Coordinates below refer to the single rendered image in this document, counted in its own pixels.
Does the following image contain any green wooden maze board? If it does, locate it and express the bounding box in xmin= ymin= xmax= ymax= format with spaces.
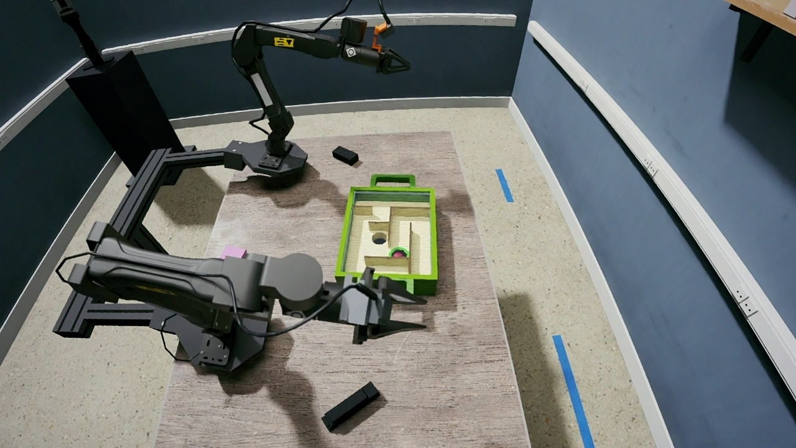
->
xmin=335 ymin=174 xmax=438 ymax=296

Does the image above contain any pink flat board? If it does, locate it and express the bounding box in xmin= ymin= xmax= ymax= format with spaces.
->
xmin=219 ymin=245 xmax=246 ymax=259

